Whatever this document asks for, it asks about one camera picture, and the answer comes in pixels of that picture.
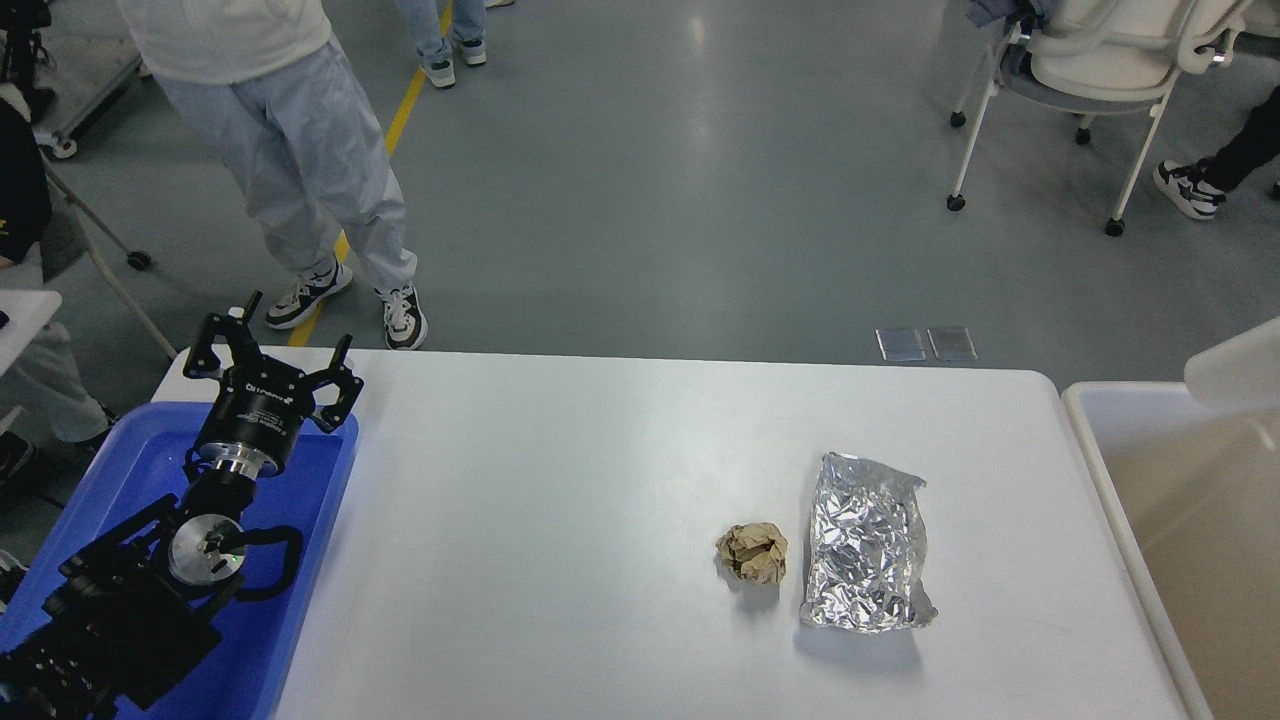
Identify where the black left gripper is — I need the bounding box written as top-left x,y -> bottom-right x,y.
182,291 -> 364,477

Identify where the white paper cup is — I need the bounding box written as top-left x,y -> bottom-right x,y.
1184,316 -> 1279,411

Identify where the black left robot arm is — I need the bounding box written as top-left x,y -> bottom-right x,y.
3,293 -> 364,719

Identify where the person in dark top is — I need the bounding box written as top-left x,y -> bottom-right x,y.
1,82 -> 118,456

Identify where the white side table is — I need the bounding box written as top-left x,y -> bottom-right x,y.
1,290 -> 63,374

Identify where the person in white clothes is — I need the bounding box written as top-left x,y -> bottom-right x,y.
119,1 -> 428,350

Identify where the blue plastic tray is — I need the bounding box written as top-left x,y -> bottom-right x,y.
0,402 -> 360,720

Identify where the person in blue jeans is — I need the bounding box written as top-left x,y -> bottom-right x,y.
396,1 -> 515,88

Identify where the grey wheeled cart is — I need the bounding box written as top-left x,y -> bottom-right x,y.
3,1 -> 146,159

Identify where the crumpled brown paper ball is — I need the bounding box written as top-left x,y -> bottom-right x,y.
716,521 -> 788,585

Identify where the crumpled silver foil bag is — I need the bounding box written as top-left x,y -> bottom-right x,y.
799,451 -> 938,634

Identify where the left metal floor plate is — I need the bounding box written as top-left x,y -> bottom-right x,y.
876,327 -> 928,363

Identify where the metal floor plate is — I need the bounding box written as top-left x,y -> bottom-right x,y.
876,327 -> 928,363
925,325 -> 978,363

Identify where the right metal floor plate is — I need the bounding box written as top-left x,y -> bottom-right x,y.
925,325 -> 978,363

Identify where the white office chair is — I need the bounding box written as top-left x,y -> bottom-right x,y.
946,1 -> 1251,237

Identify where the white plastic bin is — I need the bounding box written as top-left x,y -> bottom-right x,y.
1062,382 -> 1279,719

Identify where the seated person leg and sneaker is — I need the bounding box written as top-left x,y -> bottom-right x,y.
1152,87 -> 1279,222

